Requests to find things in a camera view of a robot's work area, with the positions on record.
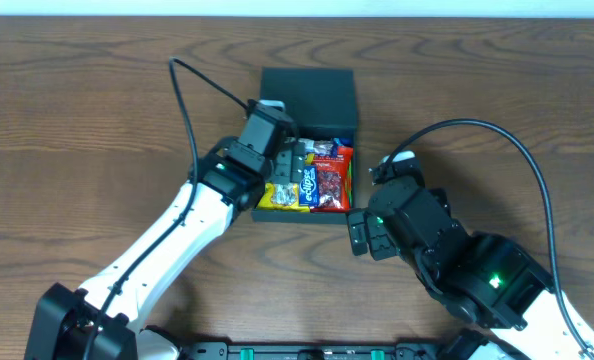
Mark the black mounting rail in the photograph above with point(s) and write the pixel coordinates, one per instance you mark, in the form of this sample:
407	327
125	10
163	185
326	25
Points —
224	351

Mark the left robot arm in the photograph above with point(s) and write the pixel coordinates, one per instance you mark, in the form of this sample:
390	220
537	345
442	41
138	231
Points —
105	316

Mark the yellow snack bag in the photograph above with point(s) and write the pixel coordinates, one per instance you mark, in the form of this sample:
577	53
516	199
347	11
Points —
284	197

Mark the red snack bag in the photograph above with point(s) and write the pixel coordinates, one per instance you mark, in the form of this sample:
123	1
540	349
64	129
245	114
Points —
331	173

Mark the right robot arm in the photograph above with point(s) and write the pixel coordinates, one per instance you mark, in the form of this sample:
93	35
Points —
480	278

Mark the blue Oreo cookie pack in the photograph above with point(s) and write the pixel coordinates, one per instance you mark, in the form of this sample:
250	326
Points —
329	147

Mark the Haribo gummy worms bag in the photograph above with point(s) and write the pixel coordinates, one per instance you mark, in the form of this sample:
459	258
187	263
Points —
348	185

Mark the dark green box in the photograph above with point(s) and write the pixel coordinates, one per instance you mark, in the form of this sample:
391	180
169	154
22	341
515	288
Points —
323	104

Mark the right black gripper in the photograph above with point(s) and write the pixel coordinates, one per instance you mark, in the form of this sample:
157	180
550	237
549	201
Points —
369	232

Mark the blue Eclipse mint tin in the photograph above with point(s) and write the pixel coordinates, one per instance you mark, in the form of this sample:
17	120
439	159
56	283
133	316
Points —
308	187

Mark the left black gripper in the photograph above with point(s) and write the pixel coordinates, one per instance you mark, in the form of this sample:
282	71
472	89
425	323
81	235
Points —
287	167

